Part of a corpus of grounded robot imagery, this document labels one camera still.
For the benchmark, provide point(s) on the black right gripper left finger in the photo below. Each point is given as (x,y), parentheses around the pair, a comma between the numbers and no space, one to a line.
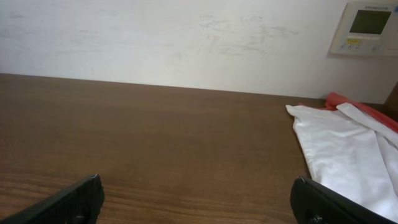
(80,202)

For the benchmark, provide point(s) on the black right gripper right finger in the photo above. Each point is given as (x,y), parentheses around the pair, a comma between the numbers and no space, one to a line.
(313,203)

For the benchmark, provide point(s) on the white wall control panel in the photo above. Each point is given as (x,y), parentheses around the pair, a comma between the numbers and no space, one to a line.
(367,29)

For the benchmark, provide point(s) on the white t-shirt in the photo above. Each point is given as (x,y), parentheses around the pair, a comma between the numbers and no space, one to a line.
(351,153)

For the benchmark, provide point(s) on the red garment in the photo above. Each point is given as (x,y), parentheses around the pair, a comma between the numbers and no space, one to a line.
(334,99)

